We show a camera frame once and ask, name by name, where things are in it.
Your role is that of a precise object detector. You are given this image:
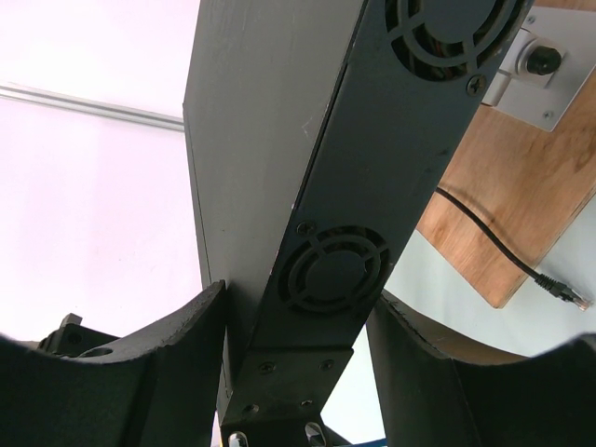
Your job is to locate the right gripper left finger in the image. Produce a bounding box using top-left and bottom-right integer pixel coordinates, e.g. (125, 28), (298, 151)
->
(1, 281), (226, 446)

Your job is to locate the metal switch mounting bracket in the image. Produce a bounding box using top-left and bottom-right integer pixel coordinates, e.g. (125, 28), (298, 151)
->
(482, 7), (595, 132)

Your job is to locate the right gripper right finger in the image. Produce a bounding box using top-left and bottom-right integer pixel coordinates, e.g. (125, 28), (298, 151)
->
(367, 297), (595, 446)

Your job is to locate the short black ethernet cable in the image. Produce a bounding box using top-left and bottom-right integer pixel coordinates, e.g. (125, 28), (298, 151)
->
(435, 186), (592, 312)

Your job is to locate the wooden board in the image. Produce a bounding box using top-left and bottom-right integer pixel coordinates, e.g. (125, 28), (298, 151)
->
(416, 69), (596, 309)

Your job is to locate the dark network switch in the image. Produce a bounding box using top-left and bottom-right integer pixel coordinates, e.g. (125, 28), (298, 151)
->
(183, 1), (531, 446)

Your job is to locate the left aluminium frame post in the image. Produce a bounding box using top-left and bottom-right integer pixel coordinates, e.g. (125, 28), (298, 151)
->
(1, 82), (184, 132)

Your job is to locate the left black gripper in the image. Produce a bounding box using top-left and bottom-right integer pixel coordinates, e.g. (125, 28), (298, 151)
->
(37, 314), (116, 357)

